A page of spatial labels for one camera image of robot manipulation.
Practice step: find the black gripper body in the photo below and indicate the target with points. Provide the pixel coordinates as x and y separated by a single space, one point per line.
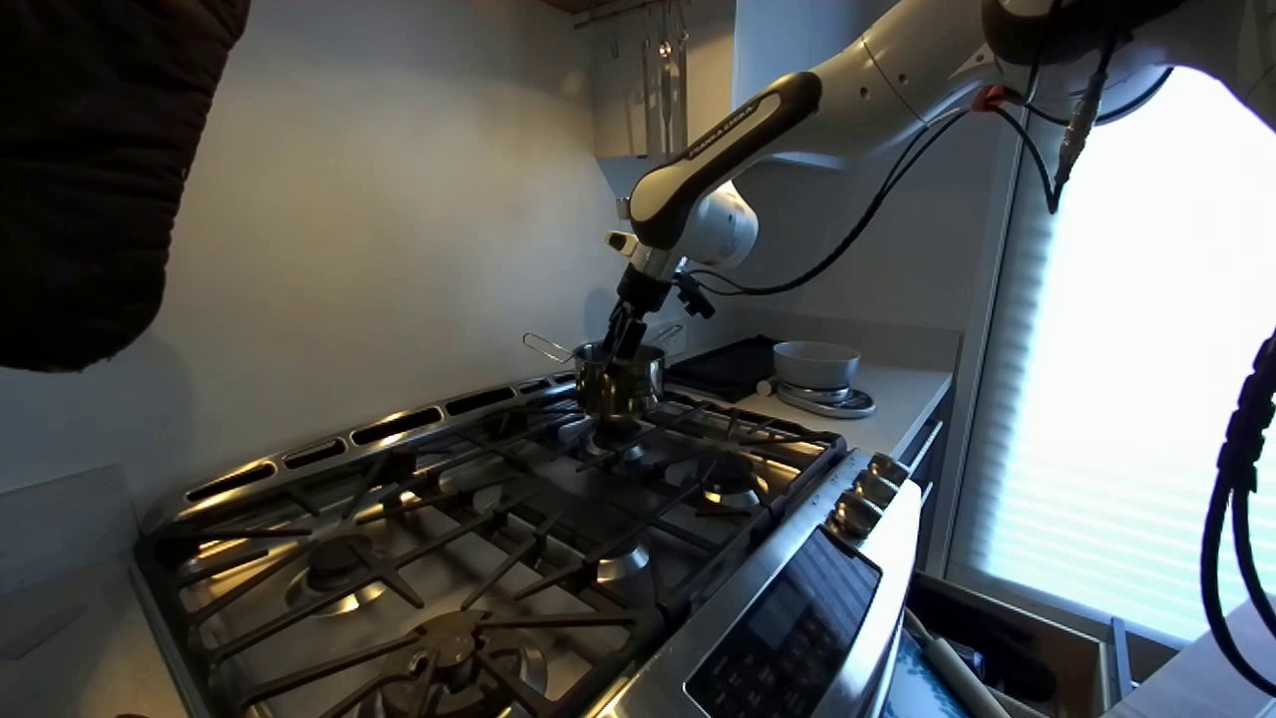
639 295

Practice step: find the small steel pot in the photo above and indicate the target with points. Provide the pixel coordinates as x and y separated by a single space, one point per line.
611 388

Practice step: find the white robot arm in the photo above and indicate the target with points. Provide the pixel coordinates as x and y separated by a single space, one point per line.
910 66

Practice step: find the grey bowl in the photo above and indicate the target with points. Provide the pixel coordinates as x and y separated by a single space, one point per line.
816 365

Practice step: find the round kitchen scale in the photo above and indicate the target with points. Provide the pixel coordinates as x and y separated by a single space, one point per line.
828 399

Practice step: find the white upper cabinet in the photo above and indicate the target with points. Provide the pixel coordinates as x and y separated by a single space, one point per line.
667 69

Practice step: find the stainless steel gas stove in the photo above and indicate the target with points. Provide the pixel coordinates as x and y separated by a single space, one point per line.
516 555

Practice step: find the grey lower drawer cabinet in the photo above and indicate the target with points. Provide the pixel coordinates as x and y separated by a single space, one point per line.
932 448

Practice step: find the dark oven mitt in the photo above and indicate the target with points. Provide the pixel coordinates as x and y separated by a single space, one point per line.
101 111

